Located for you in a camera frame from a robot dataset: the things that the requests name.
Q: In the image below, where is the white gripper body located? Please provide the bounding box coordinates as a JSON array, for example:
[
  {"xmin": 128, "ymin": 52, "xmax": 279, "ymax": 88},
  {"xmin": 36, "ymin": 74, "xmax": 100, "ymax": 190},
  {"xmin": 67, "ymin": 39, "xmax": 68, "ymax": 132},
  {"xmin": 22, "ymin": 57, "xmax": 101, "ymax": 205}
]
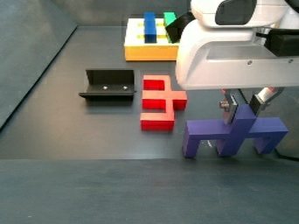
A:
[{"xmin": 175, "ymin": 0, "xmax": 299, "ymax": 90}]

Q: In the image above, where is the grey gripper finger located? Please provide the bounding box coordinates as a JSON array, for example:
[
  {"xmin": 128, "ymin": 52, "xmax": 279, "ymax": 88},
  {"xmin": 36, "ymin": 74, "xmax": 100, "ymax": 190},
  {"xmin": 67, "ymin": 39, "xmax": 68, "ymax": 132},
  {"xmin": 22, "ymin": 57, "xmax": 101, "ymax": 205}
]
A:
[
  {"xmin": 248, "ymin": 87, "xmax": 284, "ymax": 116},
  {"xmin": 219, "ymin": 89, "xmax": 239, "ymax": 124}
]

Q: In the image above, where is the purple three-legged block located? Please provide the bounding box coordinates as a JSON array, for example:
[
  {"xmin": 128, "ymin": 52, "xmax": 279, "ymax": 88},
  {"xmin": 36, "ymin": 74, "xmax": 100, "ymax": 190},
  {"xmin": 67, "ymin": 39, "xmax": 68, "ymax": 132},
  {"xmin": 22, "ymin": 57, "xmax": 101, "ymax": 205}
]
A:
[{"xmin": 181, "ymin": 104, "xmax": 288, "ymax": 158}]

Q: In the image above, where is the yellow slotted board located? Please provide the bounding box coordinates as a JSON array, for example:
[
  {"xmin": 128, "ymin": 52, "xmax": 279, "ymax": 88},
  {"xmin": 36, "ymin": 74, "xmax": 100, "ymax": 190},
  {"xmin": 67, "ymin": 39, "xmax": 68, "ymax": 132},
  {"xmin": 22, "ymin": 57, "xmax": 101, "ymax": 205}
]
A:
[{"xmin": 124, "ymin": 18, "xmax": 179, "ymax": 61}]

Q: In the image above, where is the red cross-shaped block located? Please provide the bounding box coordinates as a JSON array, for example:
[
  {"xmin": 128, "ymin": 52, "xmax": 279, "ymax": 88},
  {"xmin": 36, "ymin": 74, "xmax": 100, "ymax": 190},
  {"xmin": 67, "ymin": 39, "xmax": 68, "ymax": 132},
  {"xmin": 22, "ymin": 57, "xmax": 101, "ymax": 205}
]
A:
[{"xmin": 140, "ymin": 74, "xmax": 187, "ymax": 130}]

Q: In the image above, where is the green long bar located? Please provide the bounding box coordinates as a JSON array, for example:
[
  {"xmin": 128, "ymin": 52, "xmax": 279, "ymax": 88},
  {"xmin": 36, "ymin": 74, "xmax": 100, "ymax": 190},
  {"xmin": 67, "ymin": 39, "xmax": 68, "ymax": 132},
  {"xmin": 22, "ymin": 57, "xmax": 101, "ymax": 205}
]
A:
[{"xmin": 163, "ymin": 11, "xmax": 176, "ymax": 26}]

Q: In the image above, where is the blue long bar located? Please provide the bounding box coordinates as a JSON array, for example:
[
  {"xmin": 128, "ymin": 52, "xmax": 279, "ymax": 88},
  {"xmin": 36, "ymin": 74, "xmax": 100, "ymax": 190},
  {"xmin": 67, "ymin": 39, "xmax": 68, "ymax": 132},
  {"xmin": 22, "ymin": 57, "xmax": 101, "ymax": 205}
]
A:
[{"xmin": 144, "ymin": 12, "xmax": 156, "ymax": 43}]

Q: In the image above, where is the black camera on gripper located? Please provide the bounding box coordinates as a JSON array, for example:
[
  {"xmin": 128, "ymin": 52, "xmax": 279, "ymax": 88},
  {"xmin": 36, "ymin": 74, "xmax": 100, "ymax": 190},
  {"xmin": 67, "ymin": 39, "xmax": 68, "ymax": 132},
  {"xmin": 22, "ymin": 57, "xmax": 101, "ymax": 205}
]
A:
[{"xmin": 256, "ymin": 29, "xmax": 299, "ymax": 57}]

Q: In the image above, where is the black angled bracket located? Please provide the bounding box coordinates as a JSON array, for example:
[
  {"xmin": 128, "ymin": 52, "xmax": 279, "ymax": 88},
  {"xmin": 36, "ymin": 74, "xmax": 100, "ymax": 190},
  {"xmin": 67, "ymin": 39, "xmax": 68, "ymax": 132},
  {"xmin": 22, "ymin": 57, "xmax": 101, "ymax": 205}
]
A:
[{"xmin": 79, "ymin": 69, "xmax": 136, "ymax": 99}]

